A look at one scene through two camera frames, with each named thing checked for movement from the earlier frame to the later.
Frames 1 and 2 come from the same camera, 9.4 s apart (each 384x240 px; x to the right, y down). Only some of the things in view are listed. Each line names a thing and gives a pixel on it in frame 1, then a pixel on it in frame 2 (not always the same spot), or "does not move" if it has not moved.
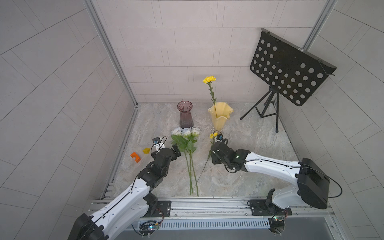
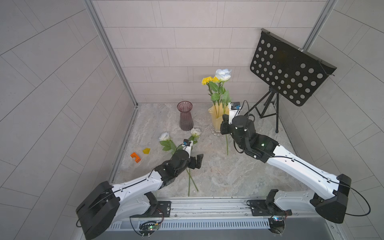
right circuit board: x=276 y=225 does not move
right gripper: x=213 y=157 -> x=224 y=123
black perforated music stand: x=287 y=69 does not move
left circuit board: x=148 y=228 does not move
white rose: x=191 y=147 -> x=224 y=75
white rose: x=177 y=137 -> x=168 y=144
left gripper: x=174 y=156 -> x=198 y=161
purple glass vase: x=186 y=120 does not move
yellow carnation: x=212 y=135 -> x=215 y=79
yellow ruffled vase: x=223 y=111 does not move
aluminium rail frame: x=193 y=209 does not move
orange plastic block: x=135 y=155 does not move
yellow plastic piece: x=146 y=150 does not move
